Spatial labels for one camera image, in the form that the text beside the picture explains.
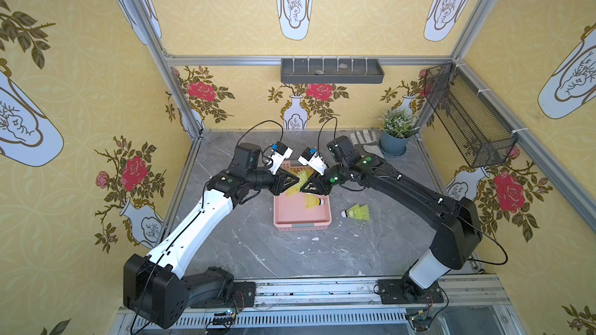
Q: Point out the grey wall shelf tray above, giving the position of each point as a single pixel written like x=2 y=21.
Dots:
x=331 y=70

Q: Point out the small circuit board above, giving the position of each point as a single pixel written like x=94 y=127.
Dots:
x=419 y=321
x=224 y=319

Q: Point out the yellow shuttlecock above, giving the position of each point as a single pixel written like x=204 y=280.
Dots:
x=303 y=176
x=357 y=212
x=311 y=202

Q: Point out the small circuit board left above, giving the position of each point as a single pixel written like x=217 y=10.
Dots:
x=224 y=319

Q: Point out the small circuit board right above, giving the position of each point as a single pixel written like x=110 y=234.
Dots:
x=419 y=321

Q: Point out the green plant in blue pot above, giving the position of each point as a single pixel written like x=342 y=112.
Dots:
x=398 y=128

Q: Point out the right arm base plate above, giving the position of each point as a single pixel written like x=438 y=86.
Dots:
x=404 y=291

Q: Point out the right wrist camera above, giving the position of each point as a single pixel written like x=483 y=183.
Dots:
x=312 y=158

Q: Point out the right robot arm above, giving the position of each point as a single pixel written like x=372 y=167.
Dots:
x=455 y=221

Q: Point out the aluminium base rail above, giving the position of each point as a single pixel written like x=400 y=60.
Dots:
x=474 y=304

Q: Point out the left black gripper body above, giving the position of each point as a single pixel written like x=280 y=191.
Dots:
x=277 y=181

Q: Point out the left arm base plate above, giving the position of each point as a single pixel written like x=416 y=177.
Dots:
x=241 y=294

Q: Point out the grey white work glove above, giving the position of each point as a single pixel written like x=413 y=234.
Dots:
x=366 y=142

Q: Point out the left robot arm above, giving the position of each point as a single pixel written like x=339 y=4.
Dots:
x=156 y=286

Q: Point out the pink perforated storage basket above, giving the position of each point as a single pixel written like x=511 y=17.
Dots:
x=289 y=213

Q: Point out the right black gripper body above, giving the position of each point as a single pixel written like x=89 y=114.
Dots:
x=321 y=182

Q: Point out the black wire mesh basket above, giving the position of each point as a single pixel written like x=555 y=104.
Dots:
x=478 y=130

